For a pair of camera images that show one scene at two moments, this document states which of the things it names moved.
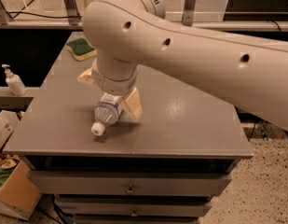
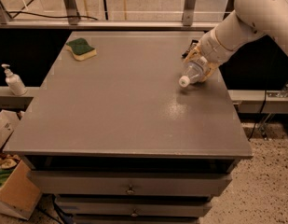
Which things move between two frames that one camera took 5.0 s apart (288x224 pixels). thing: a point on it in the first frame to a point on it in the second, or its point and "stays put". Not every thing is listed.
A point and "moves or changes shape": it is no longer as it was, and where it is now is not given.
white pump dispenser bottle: (14, 82) stays put
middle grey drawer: (134, 205) stays put
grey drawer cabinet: (164, 167) stays put
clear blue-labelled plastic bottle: (107, 113) moves or changes shape
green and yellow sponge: (81, 49) stays put
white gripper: (113, 84) to (211, 49)
